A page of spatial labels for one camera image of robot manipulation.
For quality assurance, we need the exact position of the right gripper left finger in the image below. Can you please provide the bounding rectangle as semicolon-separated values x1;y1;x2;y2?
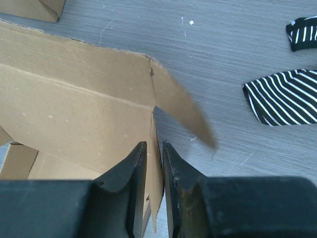
0;141;147;238

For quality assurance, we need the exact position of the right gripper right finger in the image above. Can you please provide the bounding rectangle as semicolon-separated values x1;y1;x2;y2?
162;142;317;238

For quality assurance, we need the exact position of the brown cardboard box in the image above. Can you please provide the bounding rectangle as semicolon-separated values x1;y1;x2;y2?
0;0;65;22
0;21;216;226

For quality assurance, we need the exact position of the folded brown cardboard box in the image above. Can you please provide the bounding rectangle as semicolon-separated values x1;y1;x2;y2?
0;0;65;22

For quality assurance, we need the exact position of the striped black white cloth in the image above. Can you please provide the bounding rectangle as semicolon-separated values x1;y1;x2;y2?
242;16;317;126

